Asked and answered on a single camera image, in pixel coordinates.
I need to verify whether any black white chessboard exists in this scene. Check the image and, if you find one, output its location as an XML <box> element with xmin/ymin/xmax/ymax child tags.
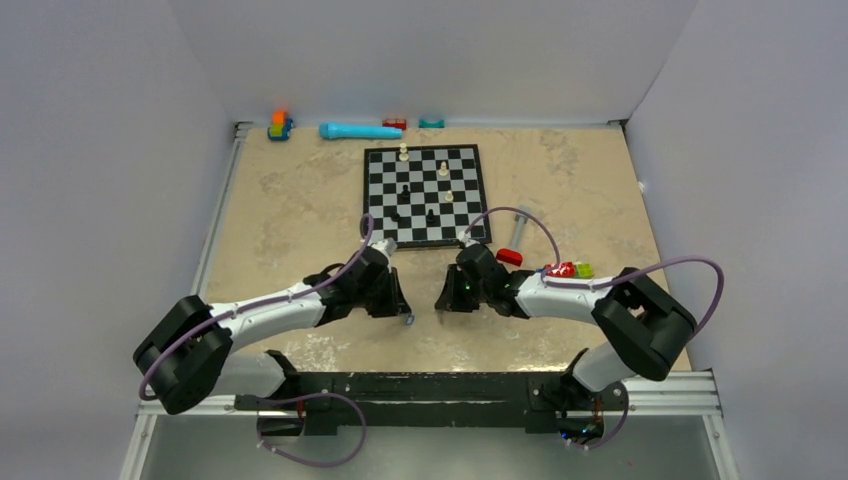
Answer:
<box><xmin>363</xmin><ymin>144</ymin><xmax>492</xmax><ymax>249</ymax></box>

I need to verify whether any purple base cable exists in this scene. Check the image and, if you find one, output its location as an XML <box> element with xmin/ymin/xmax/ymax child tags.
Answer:
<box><xmin>256</xmin><ymin>390</ymin><xmax>369</xmax><ymax>469</ymax></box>

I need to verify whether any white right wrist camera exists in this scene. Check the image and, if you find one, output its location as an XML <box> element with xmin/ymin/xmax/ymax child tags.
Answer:
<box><xmin>457</xmin><ymin>231</ymin><xmax>482</xmax><ymax>250</ymax></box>

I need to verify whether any grey red toy hammer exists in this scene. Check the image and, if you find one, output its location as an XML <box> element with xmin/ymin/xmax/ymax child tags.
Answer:
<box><xmin>495</xmin><ymin>205</ymin><xmax>531</xmax><ymax>267</ymax></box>

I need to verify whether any teal round tape roll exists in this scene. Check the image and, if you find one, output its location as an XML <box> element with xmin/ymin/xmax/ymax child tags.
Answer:
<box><xmin>418</xmin><ymin>117</ymin><xmax>445</xmax><ymax>129</ymax></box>

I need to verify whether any orange green blue toy stack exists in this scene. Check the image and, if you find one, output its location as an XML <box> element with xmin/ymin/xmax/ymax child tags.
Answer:
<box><xmin>266</xmin><ymin>110</ymin><xmax>294</xmax><ymax>141</ymax></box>

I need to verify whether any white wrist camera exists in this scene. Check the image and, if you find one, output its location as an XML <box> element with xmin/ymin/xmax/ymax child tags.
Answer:
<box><xmin>369</xmin><ymin>238</ymin><xmax>397</xmax><ymax>259</ymax></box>
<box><xmin>457</xmin><ymin>231</ymin><xmax>482</xmax><ymax>250</ymax></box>

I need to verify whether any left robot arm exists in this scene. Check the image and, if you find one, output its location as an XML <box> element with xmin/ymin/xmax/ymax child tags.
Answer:
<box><xmin>132</xmin><ymin>238</ymin><xmax>412</xmax><ymax>415</ymax></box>

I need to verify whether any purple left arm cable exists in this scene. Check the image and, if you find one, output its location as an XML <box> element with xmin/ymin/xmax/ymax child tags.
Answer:
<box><xmin>137</xmin><ymin>213</ymin><xmax>376</xmax><ymax>403</ymax></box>

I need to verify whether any colourful toy block car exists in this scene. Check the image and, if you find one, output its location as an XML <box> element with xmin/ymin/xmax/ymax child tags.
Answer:
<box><xmin>542</xmin><ymin>261</ymin><xmax>595</xmax><ymax>279</ymax></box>

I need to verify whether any light blue flashlight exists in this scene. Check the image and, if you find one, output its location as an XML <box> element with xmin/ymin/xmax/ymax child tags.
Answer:
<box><xmin>318</xmin><ymin>122</ymin><xmax>403</xmax><ymax>140</ymax></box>

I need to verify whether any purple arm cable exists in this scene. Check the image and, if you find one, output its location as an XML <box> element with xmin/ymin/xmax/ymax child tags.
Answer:
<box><xmin>461</xmin><ymin>206</ymin><xmax>725</xmax><ymax>342</ymax></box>
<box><xmin>137</xmin><ymin>213</ymin><xmax>376</xmax><ymax>403</ymax></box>

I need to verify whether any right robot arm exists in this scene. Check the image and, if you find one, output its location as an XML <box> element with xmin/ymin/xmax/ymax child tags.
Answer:
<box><xmin>434</xmin><ymin>244</ymin><xmax>696</xmax><ymax>407</ymax></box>

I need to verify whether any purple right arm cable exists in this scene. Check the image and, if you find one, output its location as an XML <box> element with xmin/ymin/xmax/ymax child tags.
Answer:
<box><xmin>461</xmin><ymin>206</ymin><xmax>725</xmax><ymax>342</ymax></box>

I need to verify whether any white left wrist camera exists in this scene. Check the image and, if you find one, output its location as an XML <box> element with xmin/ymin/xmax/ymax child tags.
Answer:
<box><xmin>369</xmin><ymin>238</ymin><xmax>397</xmax><ymax>259</ymax></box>

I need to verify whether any red toy block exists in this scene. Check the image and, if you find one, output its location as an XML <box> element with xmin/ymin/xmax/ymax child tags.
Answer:
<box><xmin>382</xmin><ymin>118</ymin><xmax>408</xmax><ymax>130</ymax></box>

